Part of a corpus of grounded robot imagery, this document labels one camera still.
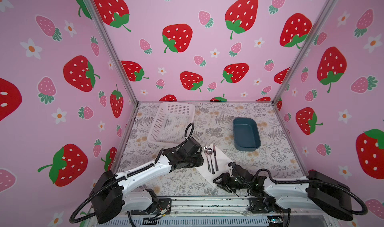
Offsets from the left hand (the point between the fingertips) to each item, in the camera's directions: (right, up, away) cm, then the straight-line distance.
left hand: (204, 160), depth 78 cm
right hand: (+4, -12, 0) cm, 13 cm away
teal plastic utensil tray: (+30, +11, +21) cm, 38 cm away
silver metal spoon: (+4, +1, +14) cm, 15 cm away
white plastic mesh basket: (-24, +19, +29) cm, 42 cm away
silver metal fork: (+2, +1, +15) cm, 15 cm away
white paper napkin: (+12, -5, +10) cm, 16 cm away
